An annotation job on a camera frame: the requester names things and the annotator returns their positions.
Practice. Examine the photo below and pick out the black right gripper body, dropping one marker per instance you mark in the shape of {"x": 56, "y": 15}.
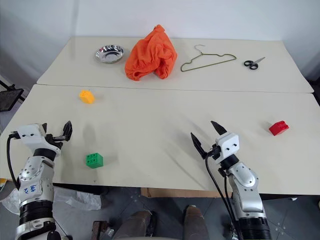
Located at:
{"x": 214, "y": 151}

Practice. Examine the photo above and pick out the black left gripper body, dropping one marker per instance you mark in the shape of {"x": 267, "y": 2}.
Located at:
{"x": 55, "y": 142}

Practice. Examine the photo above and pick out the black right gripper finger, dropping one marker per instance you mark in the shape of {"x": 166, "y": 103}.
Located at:
{"x": 198, "y": 145}
{"x": 218, "y": 129}

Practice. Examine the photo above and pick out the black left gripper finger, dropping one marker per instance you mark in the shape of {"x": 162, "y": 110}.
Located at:
{"x": 67, "y": 131}
{"x": 44, "y": 128}

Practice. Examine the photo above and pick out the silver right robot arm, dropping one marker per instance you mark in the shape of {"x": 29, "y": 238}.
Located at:
{"x": 245, "y": 180}

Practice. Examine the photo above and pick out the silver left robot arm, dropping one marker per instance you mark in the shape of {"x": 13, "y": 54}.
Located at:
{"x": 35, "y": 175}

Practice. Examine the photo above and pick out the yellow toy building block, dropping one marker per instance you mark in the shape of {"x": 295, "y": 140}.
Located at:
{"x": 87, "y": 97}

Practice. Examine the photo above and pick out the green toy building block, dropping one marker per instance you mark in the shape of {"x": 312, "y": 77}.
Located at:
{"x": 94, "y": 160}

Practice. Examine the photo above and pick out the brown cardboard sheet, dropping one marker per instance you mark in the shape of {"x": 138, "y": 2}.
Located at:
{"x": 175, "y": 193}

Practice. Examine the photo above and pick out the red toy building block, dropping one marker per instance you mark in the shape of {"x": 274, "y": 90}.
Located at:
{"x": 279, "y": 128}

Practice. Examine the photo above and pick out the clear crumpled plastic bag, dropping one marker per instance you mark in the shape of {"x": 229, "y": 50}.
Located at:
{"x": 11, "y": 202}
{"x": 80, "y": 198}

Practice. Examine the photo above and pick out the dark rounded shape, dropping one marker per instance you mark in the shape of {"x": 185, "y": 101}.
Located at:
{"x": 136, "y": 226}
{"x": 196, "y": 222}

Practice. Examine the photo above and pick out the shiny metal bowl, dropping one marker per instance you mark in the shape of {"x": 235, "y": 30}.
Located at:
{"x": 109, "y": 53}

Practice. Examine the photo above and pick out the small brown rusty box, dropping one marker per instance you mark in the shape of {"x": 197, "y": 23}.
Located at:
{"x": 100, "y": 228}

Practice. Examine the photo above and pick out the orange crumpled cloth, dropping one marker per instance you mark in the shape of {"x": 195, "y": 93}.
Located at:
{"x": 150, "y": 55}

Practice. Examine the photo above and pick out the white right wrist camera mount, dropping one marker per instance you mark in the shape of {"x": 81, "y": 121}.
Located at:
{"x": 228, "y": 146}

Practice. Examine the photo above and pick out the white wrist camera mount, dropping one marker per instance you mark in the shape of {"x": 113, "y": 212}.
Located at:
{"x": 228, "y": 146}
{"x": 30, "y": 136}

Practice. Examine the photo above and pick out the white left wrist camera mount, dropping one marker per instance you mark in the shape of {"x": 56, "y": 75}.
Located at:
{"x": 30, "y": 136}

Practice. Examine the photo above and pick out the black metal frame stand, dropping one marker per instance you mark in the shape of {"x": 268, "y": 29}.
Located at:
{"x": 8, "y": 98}

